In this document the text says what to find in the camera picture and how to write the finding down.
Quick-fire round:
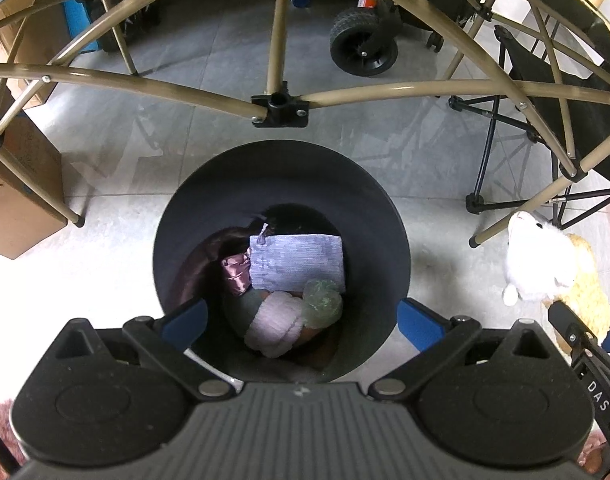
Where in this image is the teal blue bin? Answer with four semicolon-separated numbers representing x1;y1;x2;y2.
59;0;102;56

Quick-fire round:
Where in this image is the grey soft pad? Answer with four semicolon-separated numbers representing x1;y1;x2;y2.
224;287;270;338

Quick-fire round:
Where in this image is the black folding chair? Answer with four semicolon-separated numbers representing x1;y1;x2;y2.
447;25;610;221

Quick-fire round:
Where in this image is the cardboard box with liner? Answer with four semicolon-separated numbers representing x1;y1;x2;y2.
0;110;68;261

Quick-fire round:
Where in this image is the purple satin cloth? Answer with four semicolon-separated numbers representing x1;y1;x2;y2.
177;227;253;306

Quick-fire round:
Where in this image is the green crinkled plastic bag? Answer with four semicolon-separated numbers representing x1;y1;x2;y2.
301;280;343;328

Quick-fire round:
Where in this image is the lilac fluffy towel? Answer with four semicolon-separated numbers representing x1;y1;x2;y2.
244;291;310;359

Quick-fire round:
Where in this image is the tan folding table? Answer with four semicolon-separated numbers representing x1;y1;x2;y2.
0;0;610;248

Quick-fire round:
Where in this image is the black wagon wheel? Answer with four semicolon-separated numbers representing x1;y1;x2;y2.
330;9;400;77

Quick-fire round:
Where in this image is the white orange plush hamster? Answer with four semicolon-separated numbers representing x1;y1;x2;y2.
502;210;610;356

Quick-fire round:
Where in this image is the black round waste bin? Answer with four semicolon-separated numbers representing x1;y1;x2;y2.
152;140;412;385

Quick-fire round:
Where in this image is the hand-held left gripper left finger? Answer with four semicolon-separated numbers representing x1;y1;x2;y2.
55;299;243;402

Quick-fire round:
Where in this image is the lavender cloth pouch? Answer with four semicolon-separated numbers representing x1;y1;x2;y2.
247;217;346;295

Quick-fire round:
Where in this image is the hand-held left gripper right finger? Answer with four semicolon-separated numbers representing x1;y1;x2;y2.
367;297;568;402

